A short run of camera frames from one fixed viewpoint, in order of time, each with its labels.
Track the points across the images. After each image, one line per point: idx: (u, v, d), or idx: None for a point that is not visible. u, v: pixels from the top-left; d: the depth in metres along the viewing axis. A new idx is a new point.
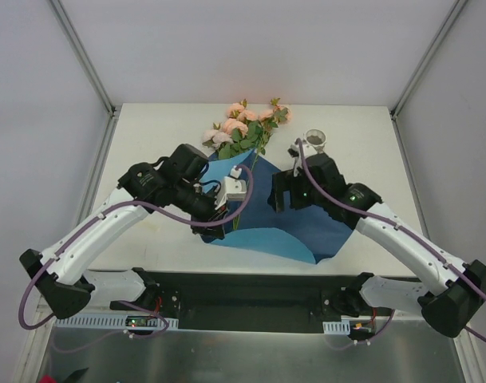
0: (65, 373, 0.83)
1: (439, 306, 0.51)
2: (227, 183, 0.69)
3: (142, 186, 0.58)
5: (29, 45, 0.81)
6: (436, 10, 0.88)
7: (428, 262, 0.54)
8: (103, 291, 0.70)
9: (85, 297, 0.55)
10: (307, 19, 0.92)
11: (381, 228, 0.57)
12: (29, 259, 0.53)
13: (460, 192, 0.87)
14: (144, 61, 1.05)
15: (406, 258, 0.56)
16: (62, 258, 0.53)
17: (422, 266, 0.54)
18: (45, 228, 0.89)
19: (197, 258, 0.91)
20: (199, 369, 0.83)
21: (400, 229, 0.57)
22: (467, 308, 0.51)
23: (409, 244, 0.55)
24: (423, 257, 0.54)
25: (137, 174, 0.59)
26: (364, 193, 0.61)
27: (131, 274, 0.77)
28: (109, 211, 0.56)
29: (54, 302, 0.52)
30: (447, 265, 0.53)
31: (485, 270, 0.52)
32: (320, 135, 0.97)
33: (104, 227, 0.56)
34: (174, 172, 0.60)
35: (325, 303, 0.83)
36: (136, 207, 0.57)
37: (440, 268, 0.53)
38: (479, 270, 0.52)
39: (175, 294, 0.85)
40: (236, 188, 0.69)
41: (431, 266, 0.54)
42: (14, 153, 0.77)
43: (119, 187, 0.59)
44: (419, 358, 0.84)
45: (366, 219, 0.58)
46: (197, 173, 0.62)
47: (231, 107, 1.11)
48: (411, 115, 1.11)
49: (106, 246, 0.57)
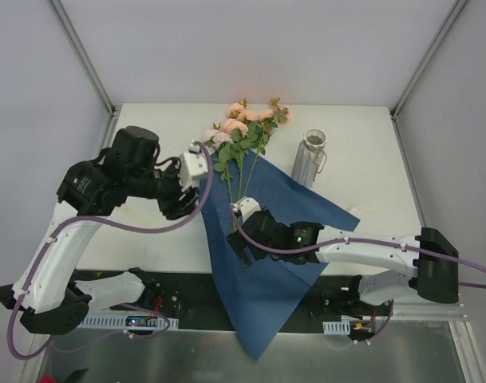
0: (65, 373, 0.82)
1: (424, 287, 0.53)
2: (188, 162, 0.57)
3: (82, 193, 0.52)
5: (28, 44, 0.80)
6: (436, 10, 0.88)
7: (389, 253, 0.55)
8: (104, 298, 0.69)
9: (82, 307, 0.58)
10: (308, 18, 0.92)
11: (337, 249, 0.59)
12: (6, 297, 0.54)
13: (462, 191, 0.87)
14: (144, 61, 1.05)
15: (373, 261, 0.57)
16: (32, 292, 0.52)
17: (387, 261, 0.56)
18: (46, 228, 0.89)
19: (199, 258, 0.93)
20: (199, 369, 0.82)
21: (351, 241, 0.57)
22: (448, 276, 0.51)
23: (361, 246, 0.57)
24: (383, 252, 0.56)
25: (74, 180, 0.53)
26: (304, 228, 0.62)
27: (127, 276, 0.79)
28: (58, 233, 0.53)
29: (46, 325, 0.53)
30: (404, 247, 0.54)
31: (435, 233, 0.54)
32: (320, 135, 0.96)
33: (61, 249, 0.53)
34: (114, 167, 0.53)
35: (325, 304, 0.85)
36: (82, 222, 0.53)
37: (402, 254, 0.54)
38: (432, 236, 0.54)
39: (175, 294, 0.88)
40: (199, 167, 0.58)
41: (393, 258, 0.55)
42: (14, 153, 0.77)
43: (60, 202, 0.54)
44: (420, 358, 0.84)
45: (318, 253, 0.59)
46: (147, 160, 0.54)
47: (231, 107, 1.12)
48: (411, 115, 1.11)
49: (73, 265, 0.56)
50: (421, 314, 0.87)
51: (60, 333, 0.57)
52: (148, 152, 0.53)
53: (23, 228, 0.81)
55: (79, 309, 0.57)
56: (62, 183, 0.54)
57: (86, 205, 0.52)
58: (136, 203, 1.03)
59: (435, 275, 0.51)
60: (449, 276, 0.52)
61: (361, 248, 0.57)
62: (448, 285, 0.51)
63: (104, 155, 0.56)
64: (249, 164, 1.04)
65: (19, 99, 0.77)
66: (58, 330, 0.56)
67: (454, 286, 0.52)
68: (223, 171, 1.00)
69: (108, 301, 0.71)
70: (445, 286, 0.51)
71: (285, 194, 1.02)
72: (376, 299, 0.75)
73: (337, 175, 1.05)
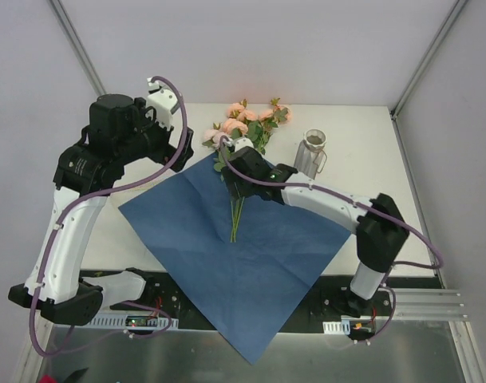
0: (65, 373, 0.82)
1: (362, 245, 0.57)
2: (160, 101, 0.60)
3: (80, 175, 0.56)
5: (28, 45, 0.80)
6: (435, 10, 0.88)
7: (341, 206, 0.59)
8: (110, 292, 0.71)
9: (98, 296, 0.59)
10: (308, 18, 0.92)
11: (299, 192, 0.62)
12: (20, 296, 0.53)
13: (461, 191, 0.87)
14: (144, 61, 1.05)
15: (325, 211, 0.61)
16: (47, 283, 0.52)
17: (337, 212, 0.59)
18: (46, 228, 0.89)
19: (199, 258, 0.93)
20: (199, 369, 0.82)
21: (313, 188, 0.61)
22: (387, 240, 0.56)
23: (321, 196, 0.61)
24: (336, 203, 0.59)
25: (69, 164, 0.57)
26: (282, 170, 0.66)
27: (128, 273, 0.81)
28: (64, 217, 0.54)
29: (67, 315, 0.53)
30: (355, 204, 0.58)
31: (389, 201, 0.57)
32: (320, 135, 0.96)
33: (69, 232, 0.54)
34: (102, 142, 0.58)
35: (325, 303, 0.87)
36: (87, 202, 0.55)
37: (352, 208, 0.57)
38: (385, 203, 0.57)
39: (175, 294, 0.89)
40: (169, 98, 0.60)
41: (343, 210, 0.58)
42: (14, 154, 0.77)
43: (59, 188, 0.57)
44: (420, 358, 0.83)
45: (284, 191, 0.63)
46: (126, 127, 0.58)
47: (231, 107, 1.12)
48: (410, 115, 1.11)
49: (82, 250, 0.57)
50: (421, 314, 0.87)
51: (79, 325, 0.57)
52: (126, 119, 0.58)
53: (23, 228, 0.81)
55: (93, 298, 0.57)
56: (57, 171, 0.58)
57: (86, 184, 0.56)
58: None
59: (373, 235, 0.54)
60: (383, 240, 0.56)
61: (321, 198, 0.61)
62: (379, 248, 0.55)
63: (86, 134, 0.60)
64: None
65: (18, 100, 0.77)
66: (77, 323, 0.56)
67: (383, 252, 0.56)
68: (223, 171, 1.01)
69: (114, 298, 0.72)
70: (375, 247, 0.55)
71: None
72: (369, 294, 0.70)
73: (337, 175, 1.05)
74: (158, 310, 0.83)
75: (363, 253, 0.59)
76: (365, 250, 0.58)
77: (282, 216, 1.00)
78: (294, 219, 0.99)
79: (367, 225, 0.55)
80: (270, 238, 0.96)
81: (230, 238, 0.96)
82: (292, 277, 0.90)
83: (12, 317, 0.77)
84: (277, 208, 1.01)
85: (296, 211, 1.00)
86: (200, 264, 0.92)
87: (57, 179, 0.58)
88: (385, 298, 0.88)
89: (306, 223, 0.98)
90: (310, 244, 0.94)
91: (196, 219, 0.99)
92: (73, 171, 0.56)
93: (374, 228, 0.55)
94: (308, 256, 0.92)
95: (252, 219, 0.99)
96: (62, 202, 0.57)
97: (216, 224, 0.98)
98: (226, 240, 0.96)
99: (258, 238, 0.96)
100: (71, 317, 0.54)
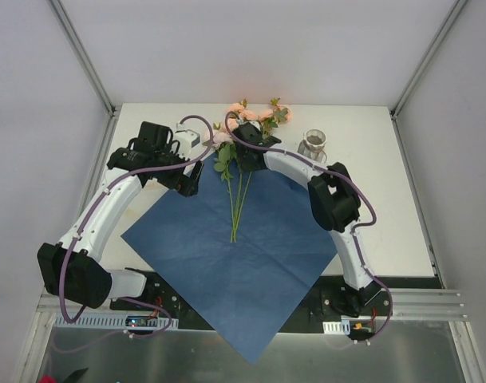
0: (65, 373, 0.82)
1: (314, 199, 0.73)
2: (185, 136, 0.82)
3: (132, 160, 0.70)
5: (29, 45, 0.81)
6: (436, 10, 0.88)
7: (303, 168, 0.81)
8: (116, 284, 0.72)
9: (108, 283, 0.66)
10: (308, 19, 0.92)
11: (277, 156, 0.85)
12: (50, 251, 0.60)
13: (462, 192, 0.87)
14: (144, 61, 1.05)
15: (292, 170, 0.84)
16: (84, 236, 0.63)
17: (300, 172, 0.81)
18: (46, 228, 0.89)
19: (199, 258, 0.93)
20: (199, 369, 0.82)
21: (287, 154, 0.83)
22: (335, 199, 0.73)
23: (291, 161, 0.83)
24: (300, 167, 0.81)
25: (122, 155, 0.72)
26: (269, 140, 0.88)
27: (129, 270, 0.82)
28: (113, 186, 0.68)
29: (93, 280, 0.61)
30: (314, 167, 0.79)
31: (345, 170, 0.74)
32: (320, 135, 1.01)
33: (112, 199, 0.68)
34: (147, 146, 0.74)
35: (325, 303, 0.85)
36: (133, 178, 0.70)
37: (311, 171, 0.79)
38: (341, 170, 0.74)
39: (175, 294, 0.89)
40: (192, 136, 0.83)
41: (304, 171, 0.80)
42: (15, 155, 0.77)
43: (111, 167, 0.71)
44: (420, 358, 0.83)
45: (266, 153, 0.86)
46: (164, 143, 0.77)
47: (231, 107, 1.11)
48: (410, 115, 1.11)
49: (116, 219, 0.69)
50: (421, 314, 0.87)
51: (91, 306, 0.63)
52: (163, 136, 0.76)
53: (24, 229, 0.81)
55: (108, 278, 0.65)
56: (110, 159, 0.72)
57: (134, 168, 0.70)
58: (136, 202, 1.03)
59: (318, 191, 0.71)
60: (329, 198, 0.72)
61: (291, 161, 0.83)
62: (324, 203, 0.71)
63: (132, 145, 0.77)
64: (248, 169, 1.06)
65: (18, 100, 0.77)
66: (90, 298, 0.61)
67: (328, 207, 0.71)
68: (223, 171, 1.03)
69: (118, 292, 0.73)
70: (321, 201, 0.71)
71: (285, 195, 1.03)
72: (355, 278, 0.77)
73: None
74: (160, 309, 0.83)
75: (317, 210, 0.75)
76: (317, 207, 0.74)
77: (282, 215, 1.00)
78: (294, 220, 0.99)
79: (317, 182, 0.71)
80: (270, 238, 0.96)
81: (230, 238, 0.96)
82: (292, 277, 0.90)
83: (13, 317, 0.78)
84: (278, 208, 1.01)
85: (296, 211, 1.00)
86: (200, 265, 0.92)
87: (109, 164, 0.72)
88: (385, 298, 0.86)
89: (307, 223, 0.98)
90: (310, 245, 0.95)
91: (197, 219, 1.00)
92: (126, 157, 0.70)
93: (322, 186, 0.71)
94: (306, 256, 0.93)
95: (252, 219, 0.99)
96: (111, 176, 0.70)
97: (215, 225, 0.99)
98: (225, 240, 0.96)
99: (258, 238, 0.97)
100: (89, 286, 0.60)
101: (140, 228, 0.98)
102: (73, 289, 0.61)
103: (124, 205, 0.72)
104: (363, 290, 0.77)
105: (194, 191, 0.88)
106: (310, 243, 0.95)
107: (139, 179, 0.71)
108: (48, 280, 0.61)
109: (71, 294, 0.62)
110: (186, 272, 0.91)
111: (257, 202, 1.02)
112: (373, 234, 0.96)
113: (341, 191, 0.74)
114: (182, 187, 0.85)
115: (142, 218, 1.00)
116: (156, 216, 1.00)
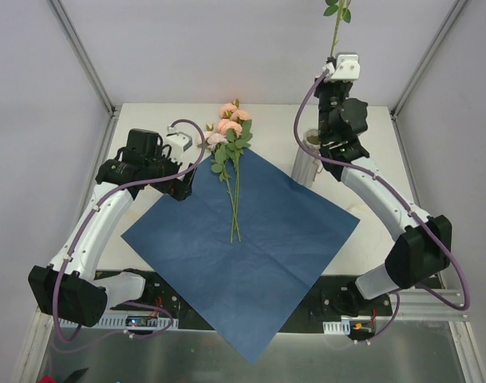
0: (66, 373, 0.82)
1: (398, 253, 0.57)
2: (176, 140, 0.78)
3: (120, 173, 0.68)
5: (27, 45, 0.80)
6: (436, 9, 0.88)
7: (395, 208, 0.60)
8: (112, 293, 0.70)
9: (104, 299, 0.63)
10: (309, 19, 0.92)
11: (361, 178, 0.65)
12: (41, 274, 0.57)
13: (463, 192, 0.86)
14: (144, 61, 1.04)
15: (377, 204, 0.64)
16: (75, 258, 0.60)
17: (389, 213, 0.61)
18: (46, 228, 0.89)
19: (199, 258, 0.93)
20: (199, 369, 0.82)
21: (377, 179, 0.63)
22: (426, 263, 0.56)
23: (379, 190, 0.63)
24: (391, 205, 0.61)
25: (111, 167, 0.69)
26: (354, 148, 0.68)
27: (125, 274, 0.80)
28: (102, 202, 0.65)
29: (87, 298, 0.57)
30: (410, 213, 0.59)
31: (450, 227, 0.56)
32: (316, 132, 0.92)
33: (104, 217, 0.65)
34: (136, 156, 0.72)
35: (325, 303, 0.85)
36: (122, 193, 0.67)
37: (406, 216, 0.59)
38: (444, 226, 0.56)
39: (175, 294, 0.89)
40: (183, 139, 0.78)
41: (396, 213, 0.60)
42: (14, 155, 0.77)
43: (99, 183, 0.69)
44: (420, 358, 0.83)
45: (349, 168, 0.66)
46: (154, 149, 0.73)
47: (223, 107, 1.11)
48: (411, 115, 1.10)
49: (108, 235, 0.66)
50: (421, 314, 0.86)
51: (88, 325, 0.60)
52: (152, 141, 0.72)
53: (24, 229, 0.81)
55: (101, 297, 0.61)
56: (98, 171, 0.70)
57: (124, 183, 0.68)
58: (136, 203, 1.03)
59: (412, 248, 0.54)
60: (418, 260, 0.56)
61: (381, 194, 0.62)
62: (412, 267, 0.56)
63: (120, 152, 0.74)
64: (250, 170, 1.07)
65: (17, 100, 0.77)
66: (85, 317, 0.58)
67: (413, 269, 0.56)
68: (221, 171, 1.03)
69: (117, 299, 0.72)
70: (409, 264, 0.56)
71: (285, 194, 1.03)
72: (372, 292, 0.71)
73: None
74: (160, 309, 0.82)
75: (393, 263, 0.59)
76: (396, 259, 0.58)
77: (282, 216, 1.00)
78: (294, 219, 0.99)
79: (410, 236, 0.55)
80: (270, 238, 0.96)
81: (230, 239, 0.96)
82: (293, 277, 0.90)
83: (12, 317, 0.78)
84: (278, 207, 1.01)
85: (296, 211, 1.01)
86: (200, 266, 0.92)
87: (98, 178, 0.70)
88: (385, 298, 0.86)
89: (307, 225, 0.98)
90: (310, 245, 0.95)
91: (198, 219, 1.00)
92: (115, 171, 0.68)
93: (416, 242, 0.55)
94: (307, 256, 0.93)
95: (252, 219, 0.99)
96: (101, 191, 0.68)
97: (217, 225, 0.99)
98: (225, 240, 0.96)
99: (258, 237, 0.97)
100: (84, 306, 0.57)
101: (140, 227, 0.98)
102: (68, 309, 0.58)
103: (117, 220, 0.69)
104: (369, 299, 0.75)
105: (186, 192, 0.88)
106: (311, 244, 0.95)
107: (128, 195, 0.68)
108: (41, 301, 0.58)
109: (66, 313, 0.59)
110: (186, 272, 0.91)
111: (257, 203, 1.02)
112: (373, 234, 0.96)
113: (433, 249, 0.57)
114: (175, 191, 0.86)
115: (142, 218, 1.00)
116: (156, 216, 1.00)
